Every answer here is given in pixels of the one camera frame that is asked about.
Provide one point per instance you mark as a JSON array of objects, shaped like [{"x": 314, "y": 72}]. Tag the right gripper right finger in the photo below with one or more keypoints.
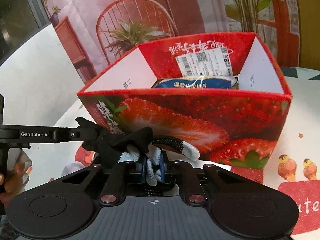
[{"x": 162, "y": 166}]

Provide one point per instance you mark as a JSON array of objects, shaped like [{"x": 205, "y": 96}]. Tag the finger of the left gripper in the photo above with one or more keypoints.
[{"x": 77, "y": 134}]

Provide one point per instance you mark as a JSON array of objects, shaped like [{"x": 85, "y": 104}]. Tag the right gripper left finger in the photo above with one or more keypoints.
[{"x": 145, "y": 170}]

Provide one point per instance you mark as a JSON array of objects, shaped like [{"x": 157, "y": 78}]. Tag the black and white glove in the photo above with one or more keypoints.
[{"x": 116, "y": 148}]

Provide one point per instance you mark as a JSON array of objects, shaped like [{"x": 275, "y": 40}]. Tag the printed living room backdrop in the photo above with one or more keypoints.
[{"x": 95, "y": 33}]

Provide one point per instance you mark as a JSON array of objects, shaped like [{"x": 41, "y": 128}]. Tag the left hand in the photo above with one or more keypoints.
[{"x": 17, "y": 176}]

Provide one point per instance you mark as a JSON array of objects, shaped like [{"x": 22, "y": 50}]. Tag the white cartoon print tablecloth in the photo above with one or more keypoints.
[{"x": 292, "y": 168}]

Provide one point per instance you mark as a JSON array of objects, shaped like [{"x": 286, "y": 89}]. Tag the blue face mask package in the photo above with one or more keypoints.
[{"x": 199, "y": 82}]

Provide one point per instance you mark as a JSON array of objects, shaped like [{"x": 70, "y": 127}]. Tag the red strawberry cardboard box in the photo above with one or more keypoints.
[{"x": 238, "y": 126}]

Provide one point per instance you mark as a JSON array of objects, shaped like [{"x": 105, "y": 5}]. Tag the dark window frame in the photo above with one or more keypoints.
[{"x": 20, "y": 20}]

